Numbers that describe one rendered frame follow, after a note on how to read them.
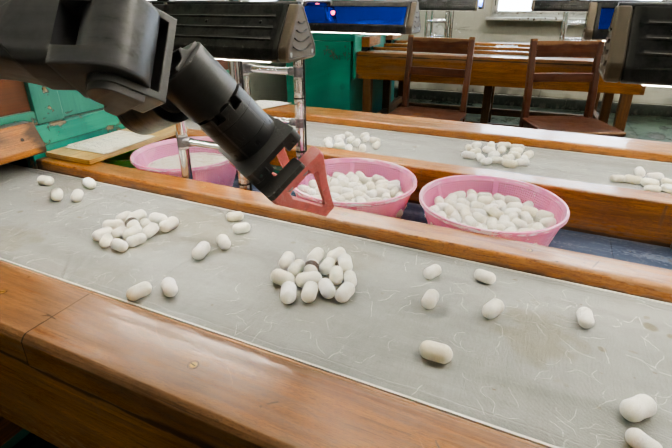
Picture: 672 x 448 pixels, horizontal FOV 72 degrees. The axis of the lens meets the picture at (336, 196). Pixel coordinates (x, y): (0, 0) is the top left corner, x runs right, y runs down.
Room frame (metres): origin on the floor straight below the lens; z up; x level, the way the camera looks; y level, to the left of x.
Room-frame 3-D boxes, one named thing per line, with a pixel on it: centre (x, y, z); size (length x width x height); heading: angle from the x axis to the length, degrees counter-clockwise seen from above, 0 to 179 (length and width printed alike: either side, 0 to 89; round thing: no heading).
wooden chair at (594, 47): (2.59, -1.33, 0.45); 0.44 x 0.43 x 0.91; 89
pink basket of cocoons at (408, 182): (0.91, -0.04, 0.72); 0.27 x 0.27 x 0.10
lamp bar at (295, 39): (0.76, 0.33, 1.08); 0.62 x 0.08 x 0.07; 65
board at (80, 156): (1.18, 0.56, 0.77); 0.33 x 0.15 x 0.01; 155
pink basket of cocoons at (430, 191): (0.79, -0.29, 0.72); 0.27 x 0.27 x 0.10
